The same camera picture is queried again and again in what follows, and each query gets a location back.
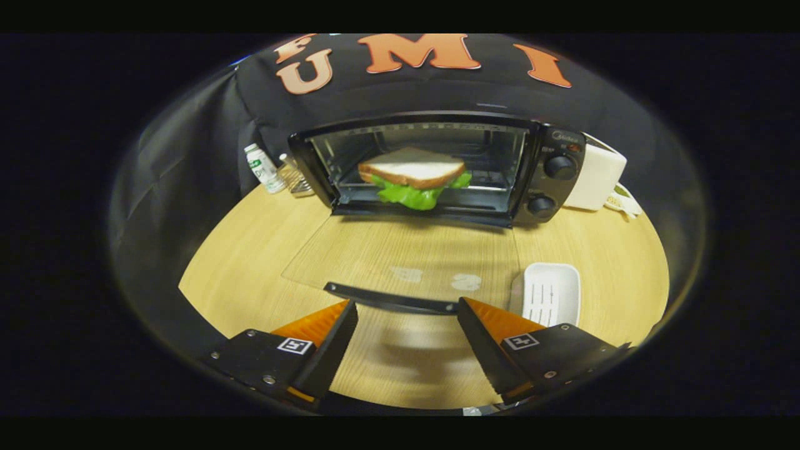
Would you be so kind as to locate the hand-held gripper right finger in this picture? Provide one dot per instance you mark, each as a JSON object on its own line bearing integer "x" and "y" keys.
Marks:
{"x": 487, "y": 356}

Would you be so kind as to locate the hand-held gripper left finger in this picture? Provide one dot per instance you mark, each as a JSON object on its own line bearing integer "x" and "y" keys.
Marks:
{"x": 331, "y": 359}

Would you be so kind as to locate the black toaster oven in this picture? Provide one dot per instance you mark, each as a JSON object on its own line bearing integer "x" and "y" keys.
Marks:
{"x": 562, "y": 187}

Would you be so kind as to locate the white bread lettuce sandwich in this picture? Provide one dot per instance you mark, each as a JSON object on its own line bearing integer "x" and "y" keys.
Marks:
{"x": 412, "y": 169}

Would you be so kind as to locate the white plastic tray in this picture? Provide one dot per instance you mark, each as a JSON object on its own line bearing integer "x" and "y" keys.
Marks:
{"x": 553, "y": 294}

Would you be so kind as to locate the small white green bottle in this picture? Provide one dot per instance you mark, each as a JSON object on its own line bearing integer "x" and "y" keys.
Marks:
{"x": 262, "y": 169}

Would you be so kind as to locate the white green printed packet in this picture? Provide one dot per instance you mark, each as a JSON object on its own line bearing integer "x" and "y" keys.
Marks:
{"x": 622, "y": 203}

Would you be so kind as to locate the white boxy appliance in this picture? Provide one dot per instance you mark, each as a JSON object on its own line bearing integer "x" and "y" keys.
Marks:
{"x": 597, "y": 178}

